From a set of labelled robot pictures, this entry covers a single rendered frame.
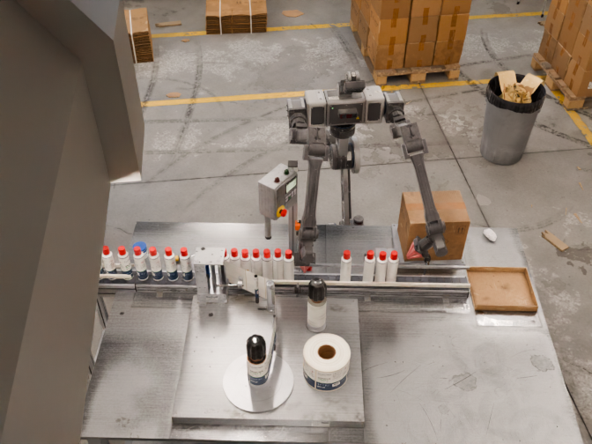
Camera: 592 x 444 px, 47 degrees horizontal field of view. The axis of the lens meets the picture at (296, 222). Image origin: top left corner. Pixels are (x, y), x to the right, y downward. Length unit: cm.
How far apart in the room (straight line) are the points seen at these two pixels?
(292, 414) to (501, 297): 124
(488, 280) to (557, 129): 295
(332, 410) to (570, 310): 224
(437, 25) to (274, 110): 166
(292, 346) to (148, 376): 65
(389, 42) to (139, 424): 437
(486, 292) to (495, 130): 228
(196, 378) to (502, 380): 135
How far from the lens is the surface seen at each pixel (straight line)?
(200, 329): 324
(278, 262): 328
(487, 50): 735
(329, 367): 290
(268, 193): 303
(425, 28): 645
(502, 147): 565
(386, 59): 648
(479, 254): 373
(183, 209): 518
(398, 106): 353
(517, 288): 361
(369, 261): 329
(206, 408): 299
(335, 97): 350
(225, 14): 738
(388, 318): 334
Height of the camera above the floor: 339
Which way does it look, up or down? 43 degrees down
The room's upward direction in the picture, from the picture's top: straight up
